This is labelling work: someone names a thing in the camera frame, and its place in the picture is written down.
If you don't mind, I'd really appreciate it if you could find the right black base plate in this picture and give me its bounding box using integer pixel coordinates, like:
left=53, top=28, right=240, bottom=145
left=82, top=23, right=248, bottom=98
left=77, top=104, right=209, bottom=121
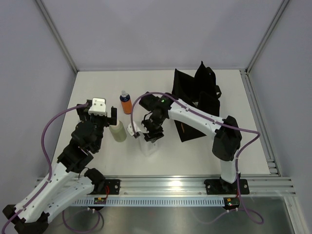
left=204, top=178, right=250, bottom=195

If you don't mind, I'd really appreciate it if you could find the purple cable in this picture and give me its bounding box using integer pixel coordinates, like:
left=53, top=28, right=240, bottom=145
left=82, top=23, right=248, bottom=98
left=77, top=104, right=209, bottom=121
left=131, top=91, right=264, bottom=225
left=3, top=102, right=105, bottom=231

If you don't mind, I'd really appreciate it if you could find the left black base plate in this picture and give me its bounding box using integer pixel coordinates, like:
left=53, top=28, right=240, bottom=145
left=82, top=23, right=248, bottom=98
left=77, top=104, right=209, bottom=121
left=97, top=179, right=121, bottom=195

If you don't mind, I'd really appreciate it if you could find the white slotted cable duct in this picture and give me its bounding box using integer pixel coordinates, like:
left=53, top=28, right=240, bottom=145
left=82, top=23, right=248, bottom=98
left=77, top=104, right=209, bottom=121
left=72, top=197, right=225, bottom=207

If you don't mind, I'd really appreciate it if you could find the orange bottle blue pump top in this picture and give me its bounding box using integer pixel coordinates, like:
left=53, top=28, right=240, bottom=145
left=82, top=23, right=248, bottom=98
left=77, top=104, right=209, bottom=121
left=119, top=90, right=133, bottom=115

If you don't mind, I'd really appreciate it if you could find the aluminium mounting rail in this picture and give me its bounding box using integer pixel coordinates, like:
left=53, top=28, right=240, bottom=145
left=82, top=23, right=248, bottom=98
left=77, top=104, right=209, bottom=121
left=106, top=175, right=296, bottom=197

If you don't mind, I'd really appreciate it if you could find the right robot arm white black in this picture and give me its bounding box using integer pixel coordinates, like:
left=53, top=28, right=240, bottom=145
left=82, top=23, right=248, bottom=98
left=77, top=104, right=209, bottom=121
left=139, top=92, right=242, bottom=195

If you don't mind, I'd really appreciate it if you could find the green frosted bottle beige cap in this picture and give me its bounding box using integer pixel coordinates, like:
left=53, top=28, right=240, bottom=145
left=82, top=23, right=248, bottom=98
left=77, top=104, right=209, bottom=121
left=109, top=120, right=127, bottom=142

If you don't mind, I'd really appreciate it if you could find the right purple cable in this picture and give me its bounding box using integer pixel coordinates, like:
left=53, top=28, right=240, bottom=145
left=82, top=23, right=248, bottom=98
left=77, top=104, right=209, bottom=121
left=131, top=91, right=264, bottom=225

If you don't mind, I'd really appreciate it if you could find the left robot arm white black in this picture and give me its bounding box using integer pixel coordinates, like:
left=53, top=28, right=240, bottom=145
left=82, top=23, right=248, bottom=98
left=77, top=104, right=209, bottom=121
left=2, top=98, right=118, bottom=234

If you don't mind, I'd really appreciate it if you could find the left aluminium corner post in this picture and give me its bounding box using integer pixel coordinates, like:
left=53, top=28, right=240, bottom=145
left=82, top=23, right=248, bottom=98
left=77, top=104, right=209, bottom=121
left=34, top=0, right=79, bottom=75

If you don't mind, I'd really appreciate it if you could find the white bottle grey cap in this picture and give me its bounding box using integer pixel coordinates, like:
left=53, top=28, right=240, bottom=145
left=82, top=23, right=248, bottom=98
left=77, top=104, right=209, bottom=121
left=139, top=136, right=158, bottom=156

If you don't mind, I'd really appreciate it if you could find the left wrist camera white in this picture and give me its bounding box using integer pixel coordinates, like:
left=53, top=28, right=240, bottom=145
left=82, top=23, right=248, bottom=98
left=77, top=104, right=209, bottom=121
left=88, top=97, right=107, bottom=116

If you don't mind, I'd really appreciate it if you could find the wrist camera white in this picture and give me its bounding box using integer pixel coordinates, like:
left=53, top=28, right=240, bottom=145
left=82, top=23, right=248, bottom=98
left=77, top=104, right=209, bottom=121
left=88, top=97, right=107, bottom=116
left=127, top=122, right=142, bottom=138

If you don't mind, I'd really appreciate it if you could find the right aluminium corner post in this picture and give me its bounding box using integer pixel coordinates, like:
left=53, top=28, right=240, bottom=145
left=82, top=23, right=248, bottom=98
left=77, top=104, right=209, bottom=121
left=245, top=0, right=291, bottom=75

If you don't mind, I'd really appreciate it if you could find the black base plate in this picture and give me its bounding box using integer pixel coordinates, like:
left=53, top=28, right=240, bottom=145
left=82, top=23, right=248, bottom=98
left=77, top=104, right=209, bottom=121
left=97, top=179, right=121, bottom=195
left=204, top=178, right=250, bottom=195

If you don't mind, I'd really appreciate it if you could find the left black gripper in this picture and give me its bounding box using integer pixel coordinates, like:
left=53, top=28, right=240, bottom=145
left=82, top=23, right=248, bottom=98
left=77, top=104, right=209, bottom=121
left=78, top=104, right=117, bottom=151

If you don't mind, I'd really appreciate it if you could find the aluminium corner post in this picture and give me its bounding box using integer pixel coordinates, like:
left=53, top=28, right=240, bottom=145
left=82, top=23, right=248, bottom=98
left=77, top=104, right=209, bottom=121
left=245, top=0, right=291, bottom=75
left=34, top=0, right=79, bottom=75

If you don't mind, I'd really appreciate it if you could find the black canvas bag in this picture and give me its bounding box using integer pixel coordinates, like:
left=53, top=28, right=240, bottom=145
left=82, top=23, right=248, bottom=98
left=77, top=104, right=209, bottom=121
left=170, top=60, right=222, bottom=143

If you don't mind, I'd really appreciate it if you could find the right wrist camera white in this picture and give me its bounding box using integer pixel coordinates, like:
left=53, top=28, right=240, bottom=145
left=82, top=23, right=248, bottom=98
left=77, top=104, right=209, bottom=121
left=127, top=122, right=142, bottom=138

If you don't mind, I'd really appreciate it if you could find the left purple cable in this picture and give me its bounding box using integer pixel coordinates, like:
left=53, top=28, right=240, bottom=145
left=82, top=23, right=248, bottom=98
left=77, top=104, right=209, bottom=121
left=3, top=102, right=105, bottom=231

